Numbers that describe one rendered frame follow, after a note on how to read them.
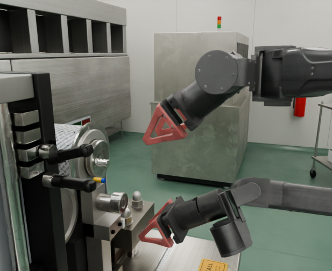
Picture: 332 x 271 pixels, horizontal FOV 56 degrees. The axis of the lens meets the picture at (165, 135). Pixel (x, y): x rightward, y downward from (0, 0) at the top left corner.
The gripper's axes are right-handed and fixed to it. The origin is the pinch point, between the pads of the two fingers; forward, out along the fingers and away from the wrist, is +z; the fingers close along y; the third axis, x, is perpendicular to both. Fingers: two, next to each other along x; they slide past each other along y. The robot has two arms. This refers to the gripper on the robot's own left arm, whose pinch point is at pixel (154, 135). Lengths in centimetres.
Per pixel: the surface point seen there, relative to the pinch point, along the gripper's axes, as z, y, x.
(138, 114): 220, 450, 51
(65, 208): 19.5, -7.9, -0.8
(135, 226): 26.8, 14.0, -15.3
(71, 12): 19, 48, 51
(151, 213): 28.3, 24.9, -17.0
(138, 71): 171, 451, 108
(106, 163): 11.4, -0.9, 1.3
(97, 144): 11.5, 0.8, 5.4
